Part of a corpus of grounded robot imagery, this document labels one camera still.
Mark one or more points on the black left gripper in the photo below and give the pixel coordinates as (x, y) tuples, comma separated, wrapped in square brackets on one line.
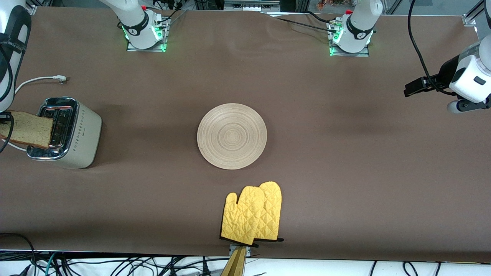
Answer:
[(446, 72)]

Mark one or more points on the round wooden plate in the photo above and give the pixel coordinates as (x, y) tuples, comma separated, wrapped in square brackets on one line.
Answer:
[(232, 136)]

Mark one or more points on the brown bread slice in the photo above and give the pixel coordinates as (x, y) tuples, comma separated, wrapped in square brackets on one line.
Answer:
[(30, 130)]

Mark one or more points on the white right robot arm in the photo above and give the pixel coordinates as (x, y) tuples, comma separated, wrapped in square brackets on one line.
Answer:
[(136, 23)]

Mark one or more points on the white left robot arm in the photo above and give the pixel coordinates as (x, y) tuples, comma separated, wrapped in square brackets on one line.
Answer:
[(358, 23)]

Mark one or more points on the cream and chrome toaster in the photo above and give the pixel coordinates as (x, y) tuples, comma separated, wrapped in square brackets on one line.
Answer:
[(82, 134)]

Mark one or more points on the brown table cover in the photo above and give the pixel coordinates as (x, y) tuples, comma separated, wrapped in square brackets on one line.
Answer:
[(307, 96)]

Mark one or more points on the yellow quilted oven mitt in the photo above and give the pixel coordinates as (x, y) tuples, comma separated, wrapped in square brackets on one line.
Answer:
[(245, 214), (274, 207)]

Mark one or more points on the grey power strip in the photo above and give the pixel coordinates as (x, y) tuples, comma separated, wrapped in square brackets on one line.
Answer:
[(251, 4)]

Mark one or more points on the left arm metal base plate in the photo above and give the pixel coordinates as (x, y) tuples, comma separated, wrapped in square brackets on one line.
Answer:
[(364, 53)]

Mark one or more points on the aluminium frame profile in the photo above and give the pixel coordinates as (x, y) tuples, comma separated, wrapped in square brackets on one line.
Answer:
[(38, 7), (468, 19)]

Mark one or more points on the small metal bracket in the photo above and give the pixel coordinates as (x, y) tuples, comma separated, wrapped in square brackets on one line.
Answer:
[(231, 250)]

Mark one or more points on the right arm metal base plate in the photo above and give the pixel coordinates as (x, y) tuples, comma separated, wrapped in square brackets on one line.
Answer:
[(132, 48)]

